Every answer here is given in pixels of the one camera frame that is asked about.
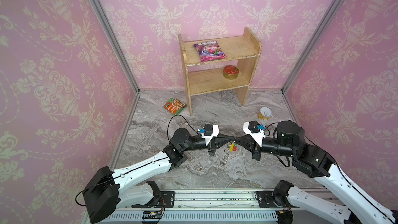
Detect metal ring plate with keyrings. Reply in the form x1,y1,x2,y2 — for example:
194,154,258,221
220,142,236,167

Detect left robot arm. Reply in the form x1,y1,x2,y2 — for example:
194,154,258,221
81,128,235,224

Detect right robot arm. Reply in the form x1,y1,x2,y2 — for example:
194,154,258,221
234,120,398,224

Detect small yellow pull-tab can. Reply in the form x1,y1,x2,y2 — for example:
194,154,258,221
258,107,272,120

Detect green orange soup packet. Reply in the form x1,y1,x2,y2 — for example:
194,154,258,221
163,97,187,115

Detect round red-lid tin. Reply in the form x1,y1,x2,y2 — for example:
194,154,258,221
223,65,239,80

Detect purple snack bag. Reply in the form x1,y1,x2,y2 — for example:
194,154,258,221
193,40,227,62

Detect wooden two-tier shelf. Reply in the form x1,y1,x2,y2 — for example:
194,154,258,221
178,27,262,115

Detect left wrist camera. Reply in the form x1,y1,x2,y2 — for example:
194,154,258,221
198,124,219,145

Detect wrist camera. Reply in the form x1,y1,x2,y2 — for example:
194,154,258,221
243,120,266,147
198,124,219,145

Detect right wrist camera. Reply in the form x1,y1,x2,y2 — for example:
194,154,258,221
243,120,266,147

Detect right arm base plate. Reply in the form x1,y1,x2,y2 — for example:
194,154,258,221
255,190,294,209

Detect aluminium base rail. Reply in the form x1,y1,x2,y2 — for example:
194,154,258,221
102,188,343,224

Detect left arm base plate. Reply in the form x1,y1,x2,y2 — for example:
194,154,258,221
131,191,175,208

